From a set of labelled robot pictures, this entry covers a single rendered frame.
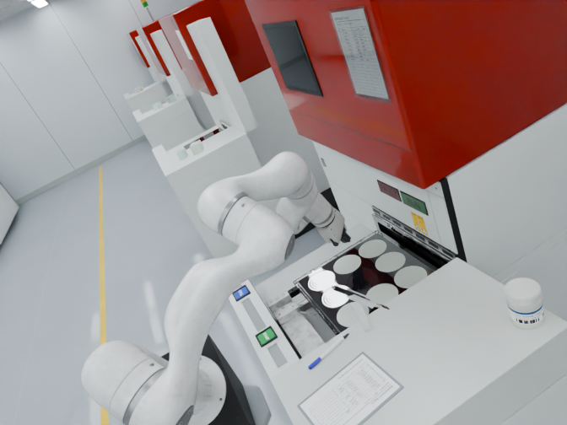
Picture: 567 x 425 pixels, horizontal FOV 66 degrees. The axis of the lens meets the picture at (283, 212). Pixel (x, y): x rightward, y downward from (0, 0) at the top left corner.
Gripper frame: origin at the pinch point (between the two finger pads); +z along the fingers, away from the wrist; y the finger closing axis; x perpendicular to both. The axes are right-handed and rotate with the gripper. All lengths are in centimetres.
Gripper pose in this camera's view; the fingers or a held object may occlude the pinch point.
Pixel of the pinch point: (344, 237)
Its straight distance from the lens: 153.7
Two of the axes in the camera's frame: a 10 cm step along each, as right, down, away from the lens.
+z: 5.2, 4.8, 7.0
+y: -2.4, 8.8, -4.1
